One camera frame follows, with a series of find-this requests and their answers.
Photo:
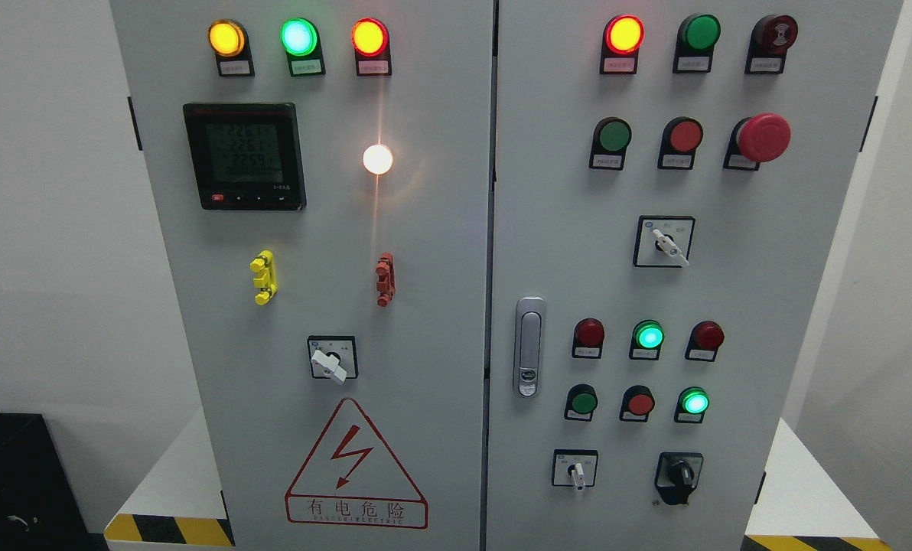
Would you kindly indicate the green lamp top right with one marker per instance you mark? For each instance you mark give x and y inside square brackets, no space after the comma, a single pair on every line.
[695,43]

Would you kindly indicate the red emergency stop mushroom button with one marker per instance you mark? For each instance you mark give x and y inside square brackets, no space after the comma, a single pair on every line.
[755,140]

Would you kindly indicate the black box lower left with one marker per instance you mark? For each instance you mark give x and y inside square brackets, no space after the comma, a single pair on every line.
[38,510]

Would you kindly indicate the white selector switch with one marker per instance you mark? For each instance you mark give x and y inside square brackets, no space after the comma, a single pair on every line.
[574,469]
[663,241]

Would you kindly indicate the black rotary knob switch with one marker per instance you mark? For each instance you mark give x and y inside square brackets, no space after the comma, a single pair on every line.
[677,476]

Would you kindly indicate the yellow indicator lamp top left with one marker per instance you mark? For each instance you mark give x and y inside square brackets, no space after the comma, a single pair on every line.
[230,44]

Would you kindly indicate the red terminal connector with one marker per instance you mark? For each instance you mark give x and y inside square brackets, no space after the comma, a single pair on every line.
[385,279]

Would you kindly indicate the left grey cabinet door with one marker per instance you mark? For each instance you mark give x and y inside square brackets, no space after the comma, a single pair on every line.
[421,358]

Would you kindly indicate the white selector switch upper right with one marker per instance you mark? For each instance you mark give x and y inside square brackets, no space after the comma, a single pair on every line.
[663,241]

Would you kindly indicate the red lamp middle right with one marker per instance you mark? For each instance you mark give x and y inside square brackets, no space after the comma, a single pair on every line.
[705,340]

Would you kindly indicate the green indicator lamp top left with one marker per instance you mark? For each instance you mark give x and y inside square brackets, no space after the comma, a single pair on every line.
[303,46]

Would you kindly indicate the yellow terminal connector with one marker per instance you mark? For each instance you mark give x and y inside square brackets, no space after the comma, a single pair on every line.
[263,269]

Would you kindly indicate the red push button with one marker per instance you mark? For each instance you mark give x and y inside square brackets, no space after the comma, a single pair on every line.
[679,142]
[638,403]

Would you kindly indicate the red buzzer alarm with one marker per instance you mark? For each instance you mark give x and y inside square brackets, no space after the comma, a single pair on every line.
[772,37]

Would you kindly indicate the white glowing indicator lamp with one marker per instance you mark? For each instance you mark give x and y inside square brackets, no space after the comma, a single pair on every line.
[377,159]

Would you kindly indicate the grey cabinet door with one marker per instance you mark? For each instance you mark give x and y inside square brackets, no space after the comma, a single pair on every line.
[566,233]
[421,358]

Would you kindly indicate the red push button upper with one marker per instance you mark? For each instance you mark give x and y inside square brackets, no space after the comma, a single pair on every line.
[679,142]

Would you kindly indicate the red electrical hazard warning sticker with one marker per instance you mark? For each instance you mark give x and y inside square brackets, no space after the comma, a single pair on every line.
[352,476]

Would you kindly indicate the green push button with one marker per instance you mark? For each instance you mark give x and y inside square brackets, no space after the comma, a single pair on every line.
[581,402]
[610,140]

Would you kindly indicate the white selector switch left door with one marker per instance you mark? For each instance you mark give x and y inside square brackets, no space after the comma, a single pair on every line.
[332,357]

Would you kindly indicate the red lit lamp right door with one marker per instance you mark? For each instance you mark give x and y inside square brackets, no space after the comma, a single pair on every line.
[621,40]

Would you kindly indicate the green lit lamp middle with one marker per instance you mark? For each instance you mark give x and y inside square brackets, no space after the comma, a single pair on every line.
[646,340]

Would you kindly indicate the green illuminated button lower right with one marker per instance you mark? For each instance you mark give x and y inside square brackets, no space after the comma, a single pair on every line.
[692,405]

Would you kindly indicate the green push button lower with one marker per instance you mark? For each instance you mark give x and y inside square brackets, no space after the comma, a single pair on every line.
[581,402]

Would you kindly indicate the black digital power meter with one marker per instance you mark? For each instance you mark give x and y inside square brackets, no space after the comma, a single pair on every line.
[246,156]

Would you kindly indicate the white platform with hazard stripes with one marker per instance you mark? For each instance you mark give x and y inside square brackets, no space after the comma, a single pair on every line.
[178,505]

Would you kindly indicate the red indicator lamp left door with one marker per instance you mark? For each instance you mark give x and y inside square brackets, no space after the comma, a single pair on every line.
[370,40]

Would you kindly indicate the dark red lamp middle left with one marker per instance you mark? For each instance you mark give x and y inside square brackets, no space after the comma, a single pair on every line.
[589,337]

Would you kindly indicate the silver door handle lock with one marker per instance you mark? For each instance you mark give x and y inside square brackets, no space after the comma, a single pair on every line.
[529,321]

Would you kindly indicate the white selector switch lower right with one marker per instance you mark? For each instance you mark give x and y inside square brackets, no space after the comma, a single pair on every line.
[574,469]

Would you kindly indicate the green push button upper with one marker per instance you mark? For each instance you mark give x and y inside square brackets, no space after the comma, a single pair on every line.
[610,140]

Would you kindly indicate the right grey cabinet door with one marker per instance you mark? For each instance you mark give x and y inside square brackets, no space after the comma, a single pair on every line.
[566,233]

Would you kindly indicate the red push button lower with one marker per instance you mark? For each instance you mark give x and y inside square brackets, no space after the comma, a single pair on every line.
[638,403]

